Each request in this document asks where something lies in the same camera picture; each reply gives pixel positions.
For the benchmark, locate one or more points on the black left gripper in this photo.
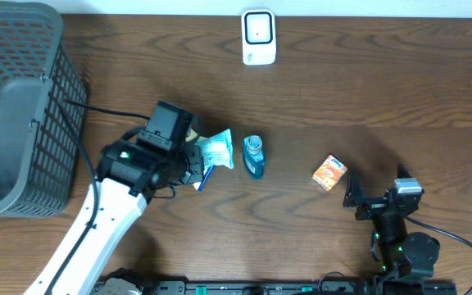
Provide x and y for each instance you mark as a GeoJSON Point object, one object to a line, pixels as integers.
{"type": "Point", "coordinates": [197, 170]}

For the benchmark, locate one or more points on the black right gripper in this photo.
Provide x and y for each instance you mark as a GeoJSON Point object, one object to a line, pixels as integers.
{"type": "Point", "coordinates": [355, 197]}

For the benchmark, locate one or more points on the yellow snack bag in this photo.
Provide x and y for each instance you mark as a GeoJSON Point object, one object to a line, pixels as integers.
{"type": "Point", "coordinates": [199, 186]}

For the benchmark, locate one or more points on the orange Kleenex tissue pack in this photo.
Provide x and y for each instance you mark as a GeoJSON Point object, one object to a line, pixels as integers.
{"type": "Point", "coordinates": [329, 173]}

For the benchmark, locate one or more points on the light blue wipes pack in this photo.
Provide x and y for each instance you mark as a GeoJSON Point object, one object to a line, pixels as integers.
{"type": "Point", "coordinates": [217, 150]}

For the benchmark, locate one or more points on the blue mouthwash bottle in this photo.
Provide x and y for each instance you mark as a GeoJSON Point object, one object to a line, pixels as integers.
{"type": "Point", "coordinates": [253, 156]}

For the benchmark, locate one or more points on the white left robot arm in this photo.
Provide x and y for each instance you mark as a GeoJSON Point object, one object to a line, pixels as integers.
{"type": "Point", "coordinates": [122, 186]}

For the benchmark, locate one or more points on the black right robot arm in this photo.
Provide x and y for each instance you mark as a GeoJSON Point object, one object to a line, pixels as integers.
{"type": "Point", "coordinates": [408, 258]}

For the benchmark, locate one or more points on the dark grey plastic basket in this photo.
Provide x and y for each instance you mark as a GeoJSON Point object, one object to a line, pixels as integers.
{"type": "Point", "coordinates": [41, 111]}

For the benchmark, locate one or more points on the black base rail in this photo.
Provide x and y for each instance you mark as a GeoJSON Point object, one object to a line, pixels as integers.
{"type": "Point", "coordinates": [331, 286]}

